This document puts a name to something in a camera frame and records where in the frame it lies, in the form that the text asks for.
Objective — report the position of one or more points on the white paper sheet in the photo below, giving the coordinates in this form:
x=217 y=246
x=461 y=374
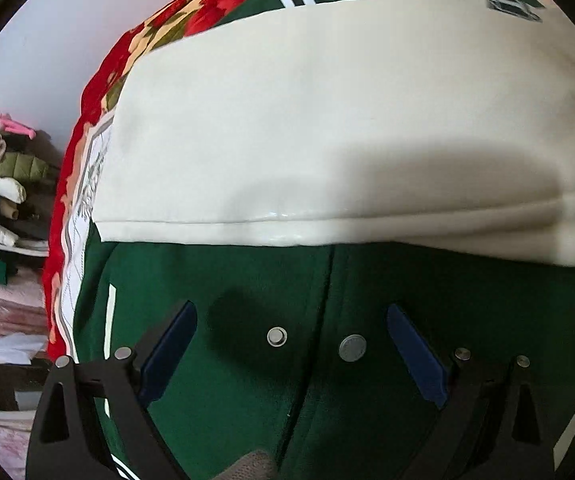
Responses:
x=5 y=347

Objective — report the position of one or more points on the red floral blanket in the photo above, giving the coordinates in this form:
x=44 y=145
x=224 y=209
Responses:
x=92 y=125

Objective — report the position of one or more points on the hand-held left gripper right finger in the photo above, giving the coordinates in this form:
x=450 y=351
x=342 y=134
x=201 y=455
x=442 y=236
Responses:
x=415 y=355

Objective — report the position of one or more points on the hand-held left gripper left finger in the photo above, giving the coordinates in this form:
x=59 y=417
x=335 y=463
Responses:
x=167 y=355

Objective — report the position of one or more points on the green and cream varsity jacket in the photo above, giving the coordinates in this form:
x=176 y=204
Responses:
x=317 y=160

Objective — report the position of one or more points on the pink quilted bedding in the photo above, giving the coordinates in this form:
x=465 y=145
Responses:
x=2 y=305

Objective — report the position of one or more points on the pile of folded clothes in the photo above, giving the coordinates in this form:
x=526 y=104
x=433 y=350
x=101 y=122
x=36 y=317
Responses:
x=7 y=180

